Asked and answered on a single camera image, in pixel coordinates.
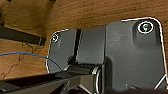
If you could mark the black furniture foot bar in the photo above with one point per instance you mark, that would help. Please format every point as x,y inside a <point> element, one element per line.
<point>20,36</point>

